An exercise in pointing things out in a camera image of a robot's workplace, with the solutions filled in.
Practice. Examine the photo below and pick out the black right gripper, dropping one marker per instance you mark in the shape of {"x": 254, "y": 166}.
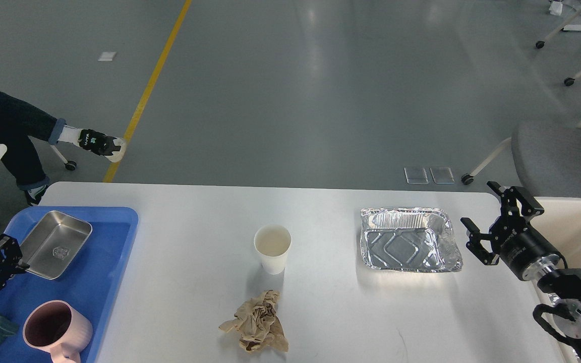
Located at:
{"x": 513, "y": 240}

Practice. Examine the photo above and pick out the stainless steel tray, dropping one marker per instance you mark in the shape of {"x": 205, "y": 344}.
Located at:
{"x": 53, "y": 243}

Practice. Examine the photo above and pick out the pink mug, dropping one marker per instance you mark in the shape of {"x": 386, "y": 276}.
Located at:
{"x": 56, "y": 328}

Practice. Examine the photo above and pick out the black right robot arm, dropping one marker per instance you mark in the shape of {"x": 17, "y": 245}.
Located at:
{"x": 562, "y": 320}

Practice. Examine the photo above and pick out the blue plastic bin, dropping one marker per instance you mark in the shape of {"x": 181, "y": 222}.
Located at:
{"x": 90, "y": 283}

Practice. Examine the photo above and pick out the grey office chair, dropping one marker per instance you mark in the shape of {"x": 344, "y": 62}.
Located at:
{"x": 547, "y": 159}

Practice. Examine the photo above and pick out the aluminium foil tray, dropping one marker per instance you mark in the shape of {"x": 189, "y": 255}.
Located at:
{"x": 409, "y": 240}

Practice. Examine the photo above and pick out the seated person in black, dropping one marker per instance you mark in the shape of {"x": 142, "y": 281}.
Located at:
{"x": 19, "y": 121}

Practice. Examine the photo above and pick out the white paper cup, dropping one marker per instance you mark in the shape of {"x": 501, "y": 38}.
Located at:
{"x": 272, "y": 244}

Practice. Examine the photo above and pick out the crumpled brown paper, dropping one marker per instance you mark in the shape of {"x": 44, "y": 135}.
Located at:
{"x": 257, "y": 323}

